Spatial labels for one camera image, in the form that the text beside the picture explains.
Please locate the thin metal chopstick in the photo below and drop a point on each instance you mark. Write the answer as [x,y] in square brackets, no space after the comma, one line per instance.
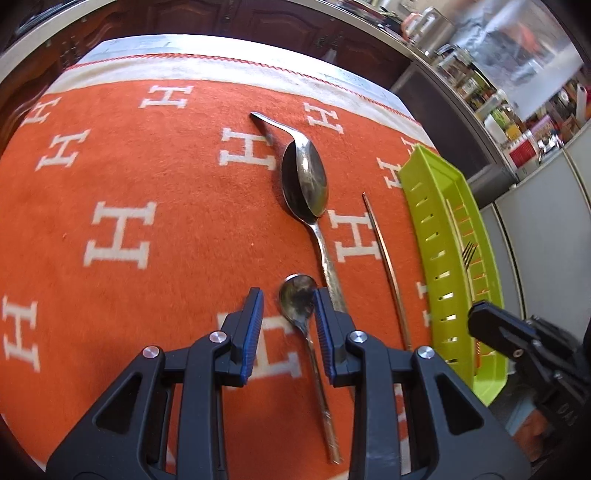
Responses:
[385,263]

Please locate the dark appliance front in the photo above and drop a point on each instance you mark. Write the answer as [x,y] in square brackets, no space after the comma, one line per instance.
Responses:
[443,115]

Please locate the green slotted plastic tray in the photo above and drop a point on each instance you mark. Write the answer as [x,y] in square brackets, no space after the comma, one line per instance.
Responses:
[434,240]

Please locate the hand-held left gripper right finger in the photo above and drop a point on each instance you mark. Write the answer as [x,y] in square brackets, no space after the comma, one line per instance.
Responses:
[322,337]

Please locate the beige countertop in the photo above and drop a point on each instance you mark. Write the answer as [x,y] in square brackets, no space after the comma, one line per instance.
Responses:
[27,50]

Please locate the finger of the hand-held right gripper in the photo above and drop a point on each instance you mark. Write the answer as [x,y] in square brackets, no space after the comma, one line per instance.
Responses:
[489,323]

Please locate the metal fork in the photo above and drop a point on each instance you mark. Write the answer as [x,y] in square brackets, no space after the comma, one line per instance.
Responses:
[469,254]

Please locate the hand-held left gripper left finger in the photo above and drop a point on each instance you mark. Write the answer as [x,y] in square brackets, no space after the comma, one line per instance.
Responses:
[254,337]

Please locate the dark wooden cabinets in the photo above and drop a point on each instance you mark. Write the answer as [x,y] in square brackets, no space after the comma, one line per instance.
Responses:
[277,23]

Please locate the orange blanket white letter print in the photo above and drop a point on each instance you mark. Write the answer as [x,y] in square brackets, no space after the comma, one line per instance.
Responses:
[138,184]

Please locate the grey cabinet panels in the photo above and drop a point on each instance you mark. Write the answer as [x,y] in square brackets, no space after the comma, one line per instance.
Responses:
[545,230]

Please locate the orange and white kettle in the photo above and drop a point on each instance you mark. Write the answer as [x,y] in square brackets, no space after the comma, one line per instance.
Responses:
[412,21]

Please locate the row of seasoning containers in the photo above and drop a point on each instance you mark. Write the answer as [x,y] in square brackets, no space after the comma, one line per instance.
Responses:
[517,115]

